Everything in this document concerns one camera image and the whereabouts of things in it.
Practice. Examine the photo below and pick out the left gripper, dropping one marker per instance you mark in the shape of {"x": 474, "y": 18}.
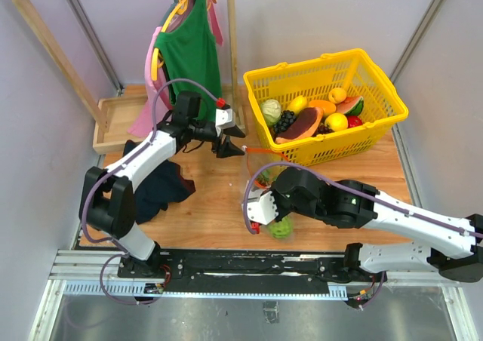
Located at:
{"x": 227, "y": 148}

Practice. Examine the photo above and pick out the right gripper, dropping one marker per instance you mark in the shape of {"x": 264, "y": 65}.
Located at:
{"x": 282, "y": 213}

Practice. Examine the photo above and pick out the green toy cabbage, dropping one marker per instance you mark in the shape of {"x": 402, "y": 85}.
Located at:
{"x": 281, "y": 229}

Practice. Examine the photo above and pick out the toy cherry bunch with leaves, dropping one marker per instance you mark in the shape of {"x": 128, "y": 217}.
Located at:
{"x": 266, "y": 177}

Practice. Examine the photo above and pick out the clear zip top bag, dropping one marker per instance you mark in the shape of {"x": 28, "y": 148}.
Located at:
{"x": 256, "y": 160}

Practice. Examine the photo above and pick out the yellow plastic shopping basket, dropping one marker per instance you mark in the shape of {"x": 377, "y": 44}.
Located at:
{"x": 349, "y": 80}

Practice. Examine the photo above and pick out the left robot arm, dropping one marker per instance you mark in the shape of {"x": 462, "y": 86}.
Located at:
{"x": 108, "y": 196}

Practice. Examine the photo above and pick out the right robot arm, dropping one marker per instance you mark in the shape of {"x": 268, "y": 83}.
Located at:
{"x": 450, "y": 246}

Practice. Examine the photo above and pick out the green tank top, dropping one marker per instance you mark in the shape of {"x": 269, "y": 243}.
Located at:
{"x": 189, "y": 51}

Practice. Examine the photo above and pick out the dark toy grapes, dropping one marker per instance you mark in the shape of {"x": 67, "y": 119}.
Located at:
{"x": 286, "y": 120}

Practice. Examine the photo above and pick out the yellow toy mango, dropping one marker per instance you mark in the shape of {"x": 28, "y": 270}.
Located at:
{"x": 298, "y": 104}

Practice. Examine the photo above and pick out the dark navy cloth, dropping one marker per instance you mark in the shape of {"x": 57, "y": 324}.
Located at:
{"x": 163, "y": 186}

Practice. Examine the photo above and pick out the pink shirt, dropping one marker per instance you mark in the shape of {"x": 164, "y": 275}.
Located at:
{"x": 143, "y": 124}

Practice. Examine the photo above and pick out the yellow toy lemon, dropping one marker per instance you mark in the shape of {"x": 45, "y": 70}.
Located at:
{"x": 336, "y": 122}

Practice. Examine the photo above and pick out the orange toy persimmon slice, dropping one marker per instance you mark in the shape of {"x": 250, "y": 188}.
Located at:
{"x": 326, "y": 106}

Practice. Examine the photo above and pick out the red toy apple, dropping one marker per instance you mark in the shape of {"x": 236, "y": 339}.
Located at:
{"x": 354, "y": 121}

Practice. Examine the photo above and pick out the toy watermelon slice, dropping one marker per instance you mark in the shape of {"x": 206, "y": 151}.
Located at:
{"x": 351, "y": 106}

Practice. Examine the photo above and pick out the wooden clothes rack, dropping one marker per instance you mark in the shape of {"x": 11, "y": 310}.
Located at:
{"x": 112, "y": 115}

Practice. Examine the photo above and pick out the yellow clothes hanger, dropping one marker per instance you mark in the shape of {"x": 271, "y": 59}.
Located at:
{"x": 176, "y": 14}

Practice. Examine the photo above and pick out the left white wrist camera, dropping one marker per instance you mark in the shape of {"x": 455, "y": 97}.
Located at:
{"x": 224, "y": 116}

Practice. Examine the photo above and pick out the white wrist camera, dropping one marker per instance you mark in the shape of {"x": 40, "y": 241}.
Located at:
{"x": 224, "y": 116}
{"x": 261, "y": 208}

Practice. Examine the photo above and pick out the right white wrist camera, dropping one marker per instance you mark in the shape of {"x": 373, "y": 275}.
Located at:
{"x": 261, "y": 208}

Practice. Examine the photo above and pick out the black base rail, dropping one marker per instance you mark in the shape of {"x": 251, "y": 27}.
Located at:
{"x": 251, "y": 273}

